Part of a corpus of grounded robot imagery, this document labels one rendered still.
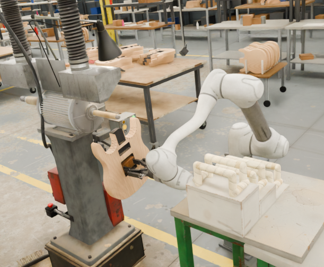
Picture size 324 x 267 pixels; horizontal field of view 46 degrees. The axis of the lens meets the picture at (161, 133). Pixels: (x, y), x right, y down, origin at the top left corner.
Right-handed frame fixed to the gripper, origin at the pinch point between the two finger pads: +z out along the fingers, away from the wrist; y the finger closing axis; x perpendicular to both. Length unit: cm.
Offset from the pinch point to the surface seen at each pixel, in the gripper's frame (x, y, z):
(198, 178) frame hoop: 16, -12, -57
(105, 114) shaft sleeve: 25.2, 7.8, 16.7
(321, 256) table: -9, -9, -106
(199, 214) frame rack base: -1, -17, -57
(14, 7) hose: 86, 12, 71
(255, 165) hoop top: 10, 11, -72
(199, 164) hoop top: 23, -11, -58
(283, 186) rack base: -11, 24, -77
